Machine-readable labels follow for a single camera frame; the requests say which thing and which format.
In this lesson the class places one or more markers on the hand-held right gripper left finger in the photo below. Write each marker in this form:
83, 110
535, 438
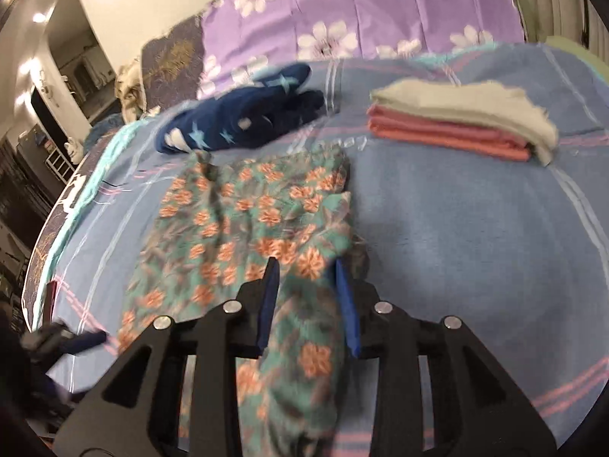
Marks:
267, 304

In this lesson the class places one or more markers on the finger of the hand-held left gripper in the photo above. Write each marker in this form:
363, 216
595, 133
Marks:
88, 342

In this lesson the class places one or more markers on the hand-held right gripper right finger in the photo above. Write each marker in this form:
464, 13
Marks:
347, 314

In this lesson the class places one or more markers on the teal floral garment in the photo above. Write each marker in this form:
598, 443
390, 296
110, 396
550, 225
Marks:
247, 228

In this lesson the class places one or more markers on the blue striped bed sheet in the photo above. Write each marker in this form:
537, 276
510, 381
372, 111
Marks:
452, 247

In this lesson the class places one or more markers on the dark cabinet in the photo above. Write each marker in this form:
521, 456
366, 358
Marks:
24, 190

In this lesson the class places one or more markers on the navy star print plush garment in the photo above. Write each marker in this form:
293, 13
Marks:
228, 114

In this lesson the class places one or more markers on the folded coral cloth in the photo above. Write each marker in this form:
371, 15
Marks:
452, 145

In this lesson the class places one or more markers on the folded pink cloth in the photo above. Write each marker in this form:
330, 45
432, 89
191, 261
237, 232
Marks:
428, 121

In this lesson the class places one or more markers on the folded off-white cloth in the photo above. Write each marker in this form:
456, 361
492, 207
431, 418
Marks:
466, 104

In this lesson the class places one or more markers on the beige crumpled cloth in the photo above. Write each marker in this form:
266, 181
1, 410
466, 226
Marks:
129, 90

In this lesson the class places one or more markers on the dark pillow with gold tree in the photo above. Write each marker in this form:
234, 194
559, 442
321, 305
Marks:
171, 62

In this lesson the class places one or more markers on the purple floral pillow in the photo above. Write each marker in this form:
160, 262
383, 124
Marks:
380, 14

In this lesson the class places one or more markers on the cream pleated curtain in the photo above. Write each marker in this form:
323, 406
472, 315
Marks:
552, 0

